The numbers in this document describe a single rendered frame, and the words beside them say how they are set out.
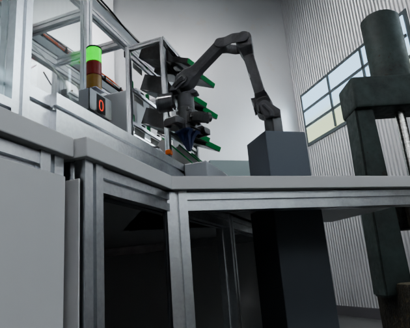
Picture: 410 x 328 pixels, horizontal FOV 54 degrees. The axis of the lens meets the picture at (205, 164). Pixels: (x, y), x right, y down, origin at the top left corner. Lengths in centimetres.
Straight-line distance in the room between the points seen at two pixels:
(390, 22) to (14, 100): 358
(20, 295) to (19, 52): 31
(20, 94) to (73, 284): 26
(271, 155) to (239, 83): 513
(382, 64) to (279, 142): 258
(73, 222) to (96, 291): 10
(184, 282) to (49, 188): 39
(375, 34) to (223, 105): 283
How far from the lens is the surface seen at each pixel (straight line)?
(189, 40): 640
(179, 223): 86
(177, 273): 84
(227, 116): 600
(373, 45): 384
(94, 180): 62
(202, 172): 112
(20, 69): 60
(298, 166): 125
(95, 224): 61
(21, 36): 63
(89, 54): 142
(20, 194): 52
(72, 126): 72
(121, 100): 290
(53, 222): 56
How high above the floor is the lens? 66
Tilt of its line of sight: 15 degrees up
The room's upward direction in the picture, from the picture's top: 5 degrees counter-clockwise
